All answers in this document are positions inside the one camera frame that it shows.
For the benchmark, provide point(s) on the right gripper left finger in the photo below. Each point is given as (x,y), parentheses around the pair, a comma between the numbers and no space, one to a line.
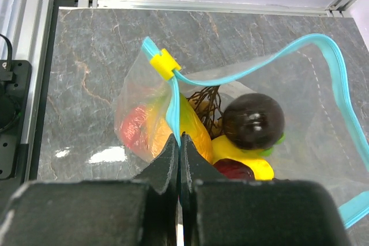
(137,211)

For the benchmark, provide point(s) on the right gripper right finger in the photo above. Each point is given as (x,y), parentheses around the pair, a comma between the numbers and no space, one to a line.
(219,211)

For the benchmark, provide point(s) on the dark red plum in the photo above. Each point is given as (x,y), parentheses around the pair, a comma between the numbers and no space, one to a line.
(233,169)

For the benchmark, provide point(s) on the yellow lemon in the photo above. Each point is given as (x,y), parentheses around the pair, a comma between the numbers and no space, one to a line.
(255,159)

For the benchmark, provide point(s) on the orange green mango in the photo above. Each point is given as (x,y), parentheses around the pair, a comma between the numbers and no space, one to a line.
(158,130)

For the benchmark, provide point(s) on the orange peach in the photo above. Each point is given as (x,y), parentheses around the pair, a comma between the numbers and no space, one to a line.
(133,129)

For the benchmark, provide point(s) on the dark mangosteen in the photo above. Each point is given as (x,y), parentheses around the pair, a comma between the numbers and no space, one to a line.
(253,124)

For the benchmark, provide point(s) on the brown longan bunch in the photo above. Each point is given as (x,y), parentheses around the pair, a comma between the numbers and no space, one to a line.
(207,105)

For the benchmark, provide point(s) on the clear zip top bag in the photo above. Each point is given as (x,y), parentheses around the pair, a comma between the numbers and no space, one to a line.
(323,140)

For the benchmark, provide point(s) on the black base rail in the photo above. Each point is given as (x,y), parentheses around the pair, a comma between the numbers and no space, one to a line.
(15,81)

